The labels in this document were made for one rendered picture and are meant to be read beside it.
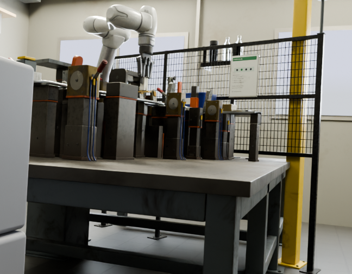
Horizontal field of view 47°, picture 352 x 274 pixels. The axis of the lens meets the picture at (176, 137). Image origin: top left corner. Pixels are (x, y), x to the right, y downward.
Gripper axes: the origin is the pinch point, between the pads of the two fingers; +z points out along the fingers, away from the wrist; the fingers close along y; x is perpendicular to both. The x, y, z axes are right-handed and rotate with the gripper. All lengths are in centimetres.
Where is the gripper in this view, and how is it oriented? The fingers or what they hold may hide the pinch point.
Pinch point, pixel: (144, 84)
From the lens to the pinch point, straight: 218.9
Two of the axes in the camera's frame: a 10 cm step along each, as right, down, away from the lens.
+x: -8.2, -0.3, 5.7
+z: -0.5, 10.0, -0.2
